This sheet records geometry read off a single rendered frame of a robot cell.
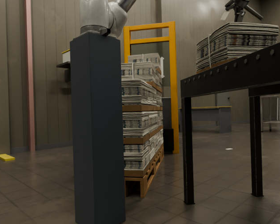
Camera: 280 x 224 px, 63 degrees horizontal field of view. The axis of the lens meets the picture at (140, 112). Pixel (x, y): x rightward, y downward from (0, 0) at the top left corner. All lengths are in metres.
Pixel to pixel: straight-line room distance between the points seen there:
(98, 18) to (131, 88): 0.54
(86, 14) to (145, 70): 1.04
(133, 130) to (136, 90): 0.28
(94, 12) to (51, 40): 3.33
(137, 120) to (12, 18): 3.31
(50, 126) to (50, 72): 0.96
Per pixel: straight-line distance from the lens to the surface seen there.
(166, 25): 3.50
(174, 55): 3.35
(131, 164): 1.66
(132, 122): 1.61
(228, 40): 1.28
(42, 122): 4.34
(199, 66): 1.53
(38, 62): 4.42
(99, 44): 1.24
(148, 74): 2.20
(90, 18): 1.31
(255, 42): 1.36
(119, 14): 1.51
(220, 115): 5.95
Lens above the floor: 0.60
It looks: level
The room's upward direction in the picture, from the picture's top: 2 degrees counter-clockwise
